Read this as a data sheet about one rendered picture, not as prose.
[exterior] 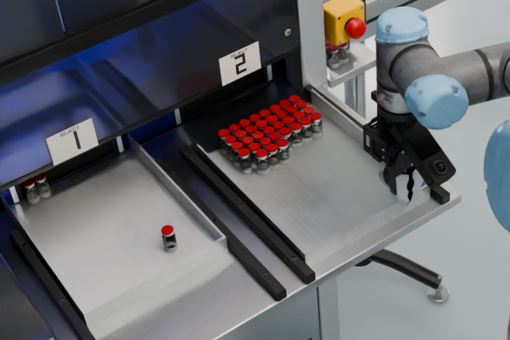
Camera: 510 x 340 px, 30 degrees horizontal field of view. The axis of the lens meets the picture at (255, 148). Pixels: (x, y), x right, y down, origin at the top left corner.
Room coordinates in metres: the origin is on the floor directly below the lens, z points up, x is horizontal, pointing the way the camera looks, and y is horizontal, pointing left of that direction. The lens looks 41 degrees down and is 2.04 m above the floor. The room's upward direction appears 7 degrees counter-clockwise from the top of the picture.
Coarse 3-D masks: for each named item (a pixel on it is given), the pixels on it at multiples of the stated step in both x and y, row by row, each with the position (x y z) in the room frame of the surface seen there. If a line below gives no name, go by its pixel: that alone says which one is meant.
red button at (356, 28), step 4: (352, 20) 1.52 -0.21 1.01; (356, 20) 1.52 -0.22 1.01; (360, 20) 1.52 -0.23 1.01; (348, 24) 1.51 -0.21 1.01; (352, 24) 1.51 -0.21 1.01; (356, 24) 1.51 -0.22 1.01; (360, 24) 1.51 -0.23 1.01; (364, 24) 1.52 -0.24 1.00; (348, 28) 1.51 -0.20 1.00; (352, 28) 1.50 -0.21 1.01; (356, 28) 1.50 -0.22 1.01; (360, 28) 1.51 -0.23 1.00; (364, 28) 1.51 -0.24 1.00; (348, 32) 1.51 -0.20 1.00; (352, 32) 1.50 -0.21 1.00; (356, 32) 1.50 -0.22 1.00; (360, 32) 1.51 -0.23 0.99; (364, 32) 1.51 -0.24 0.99; (352, 36) 1.50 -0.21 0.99; (356, 36) 1.50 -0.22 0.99; (360, 36) 1.51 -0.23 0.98
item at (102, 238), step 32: (128, 160) 1.34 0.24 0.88; (64, 192) 1.28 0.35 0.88; (96, 192) 1.27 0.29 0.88; (128, 192) 1.26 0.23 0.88; (160, 192) 1.25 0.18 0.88; (32, 224) 1.20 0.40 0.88; (64, 224) 1.20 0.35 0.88; (96, 224) 1.19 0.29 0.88; (128, 224) 1.18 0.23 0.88; (160, 224) 1.17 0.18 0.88; (192, 224) 1.16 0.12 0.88; (64, 256) 1.12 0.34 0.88; (96, 256) 1.11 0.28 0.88; (128, 256) 1.10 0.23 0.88; (160, 256) 1.09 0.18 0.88; (192, 256) 1.05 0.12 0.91; (64, 288) 1.03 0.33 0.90; (96, 288) 1.04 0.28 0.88; (128, 288) 1.00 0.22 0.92; (160, 288) 1.02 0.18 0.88; (96, 320) 0.97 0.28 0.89
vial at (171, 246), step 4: (172, 232) 1.10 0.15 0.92; (164, 236) 1.10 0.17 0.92; (168, 236) 1.10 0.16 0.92; (172, 236) 1.10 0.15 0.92; (164, 240) 1.10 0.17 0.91; (168, 240) 1.10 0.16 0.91; (172, 240) 1.10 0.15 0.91; (176, 240) 1.11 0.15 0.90; (164, 244) 1.10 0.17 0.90; (168, 244) 1.10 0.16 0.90; (172, 244) 1.10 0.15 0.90; (176, 244) 1.10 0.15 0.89; (168, 248) 1.10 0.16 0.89; (172, 248) 1.10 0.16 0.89; (176, 248) 1.10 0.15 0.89; (168, 252) 1.10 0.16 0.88
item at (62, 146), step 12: (60, 132) 1.24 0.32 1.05; (72, 132) 1.25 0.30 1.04; (84, 132) 1.26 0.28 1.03; (48, 144) 1.23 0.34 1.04; (60, 144) 1.24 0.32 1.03; (72, 144) 1.25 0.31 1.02; (84, 144) 1.26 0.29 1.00; (96, 144) 1.27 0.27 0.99; (60, 156) 1.23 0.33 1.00; (72, 156) 1.24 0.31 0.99
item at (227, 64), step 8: (248, 48) 1.42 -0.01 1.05; (256, 48) 1.43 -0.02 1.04; (232, 56) 1.41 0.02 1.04; (248, 56) 1.42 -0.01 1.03; (256, 56) 1.43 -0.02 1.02; (224, 64) 1.40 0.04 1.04; (232, 64) 1.41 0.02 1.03; (248, 64) 1.42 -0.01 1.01; (256, 64) 1.43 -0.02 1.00; (224, 72) 1.40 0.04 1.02; (232, 72) 1.41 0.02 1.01; (248, 72) 1.42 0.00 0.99; (224, 80) 1.40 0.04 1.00; (232, 80) 1.40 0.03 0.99
